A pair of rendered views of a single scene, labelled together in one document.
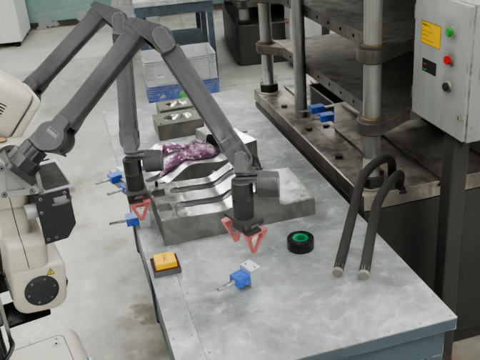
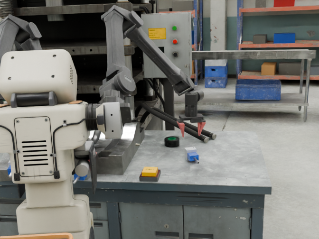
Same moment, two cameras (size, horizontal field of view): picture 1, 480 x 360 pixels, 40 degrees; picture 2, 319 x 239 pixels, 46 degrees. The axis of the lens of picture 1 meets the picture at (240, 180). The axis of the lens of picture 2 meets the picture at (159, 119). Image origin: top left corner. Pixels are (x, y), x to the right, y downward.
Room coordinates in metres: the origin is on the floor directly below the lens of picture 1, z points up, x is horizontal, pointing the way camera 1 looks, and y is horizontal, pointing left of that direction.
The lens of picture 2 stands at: (1.01, 1.57, 1.49)
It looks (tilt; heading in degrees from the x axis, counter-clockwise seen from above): 16 degrees down; 293
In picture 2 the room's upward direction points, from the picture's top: 2 degrees counter-clockwise
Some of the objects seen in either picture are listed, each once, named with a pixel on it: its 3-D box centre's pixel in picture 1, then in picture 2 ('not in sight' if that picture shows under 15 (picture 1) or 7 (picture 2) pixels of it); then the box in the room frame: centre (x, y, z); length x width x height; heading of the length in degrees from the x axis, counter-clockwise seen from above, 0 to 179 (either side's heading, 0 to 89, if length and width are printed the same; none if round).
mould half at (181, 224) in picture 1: (229, 193); (109, 140); (1.95, 0.04, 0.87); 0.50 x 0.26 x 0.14; 104
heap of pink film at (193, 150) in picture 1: (182, 151); not in sight; (2.27, 0.20, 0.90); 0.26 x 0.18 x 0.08; 121
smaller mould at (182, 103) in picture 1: (176, 109); not in sight; (2.93, 0.27, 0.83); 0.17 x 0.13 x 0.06; 104
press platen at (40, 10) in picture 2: not in sight; (58, 20); (2.72, -0.68, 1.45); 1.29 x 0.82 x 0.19; 14
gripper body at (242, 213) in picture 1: (243, 208); (191, 111); (1.53, 0.00, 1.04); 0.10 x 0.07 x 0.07; 35
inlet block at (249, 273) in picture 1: (236, 280); (193, 157); (1.51, 0.03, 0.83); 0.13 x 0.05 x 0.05; 125
